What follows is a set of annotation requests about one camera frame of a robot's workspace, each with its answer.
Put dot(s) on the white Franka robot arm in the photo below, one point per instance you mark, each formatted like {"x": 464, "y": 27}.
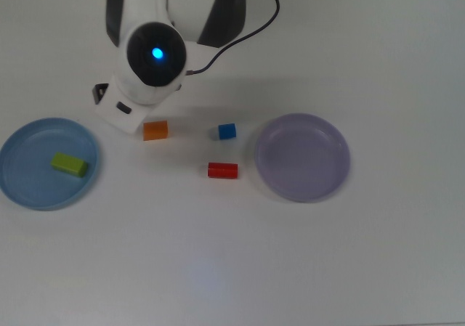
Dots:
{"x": 156, "y": 53}

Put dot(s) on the orange block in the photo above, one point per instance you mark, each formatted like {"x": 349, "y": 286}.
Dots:
{"x": 155, "y": 130}

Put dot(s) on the green rectangular block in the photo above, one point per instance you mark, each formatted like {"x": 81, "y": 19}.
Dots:
{"x": 69, "y": 164}

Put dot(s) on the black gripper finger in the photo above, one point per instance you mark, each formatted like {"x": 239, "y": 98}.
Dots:
{"x": 96, "y": 94}

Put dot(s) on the blue plate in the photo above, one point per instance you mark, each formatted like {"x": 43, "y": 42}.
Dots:
{"x": 32, "y": 184}

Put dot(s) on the purple plate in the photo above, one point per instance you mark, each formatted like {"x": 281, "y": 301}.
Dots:
{"x": 302, "y": 157}

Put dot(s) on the red cylinder block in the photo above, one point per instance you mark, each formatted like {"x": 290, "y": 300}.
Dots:
{"x": 222, "y": 170}

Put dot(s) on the blue hexagonal block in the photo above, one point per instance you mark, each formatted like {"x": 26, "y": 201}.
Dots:
{"x": 227, "y": 131}

